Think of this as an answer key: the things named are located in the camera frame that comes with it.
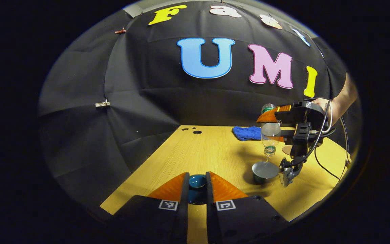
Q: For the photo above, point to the silver metal clip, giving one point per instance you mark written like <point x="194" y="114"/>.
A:
<point x="103" y="104"/>

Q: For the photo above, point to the grey teacup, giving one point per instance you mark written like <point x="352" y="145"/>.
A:
<point x="265" y="170"/>

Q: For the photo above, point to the red clip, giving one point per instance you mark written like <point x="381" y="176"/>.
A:
<point x="120" y="31"/>

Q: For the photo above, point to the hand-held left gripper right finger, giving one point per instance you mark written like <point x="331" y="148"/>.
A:
<point x="210" y="196"/>

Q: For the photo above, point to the black backdrop cloth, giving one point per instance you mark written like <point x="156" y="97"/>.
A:
<point x="141" y="101"/>

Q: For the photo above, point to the clear plastic water bottle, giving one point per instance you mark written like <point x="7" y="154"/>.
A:
<point x="270" y="132"/>

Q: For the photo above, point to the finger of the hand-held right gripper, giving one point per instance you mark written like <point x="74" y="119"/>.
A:
<point x="269" y="116"/>
<point x="288" y="132"/>

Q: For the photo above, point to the blue towel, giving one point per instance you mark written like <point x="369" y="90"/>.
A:
<point x="247" y="133"/>

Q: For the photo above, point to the round brown coaster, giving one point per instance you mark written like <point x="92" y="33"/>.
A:
<point x="286" y="150"/>

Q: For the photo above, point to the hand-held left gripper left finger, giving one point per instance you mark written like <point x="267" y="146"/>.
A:
<point x="181" y="196"/>

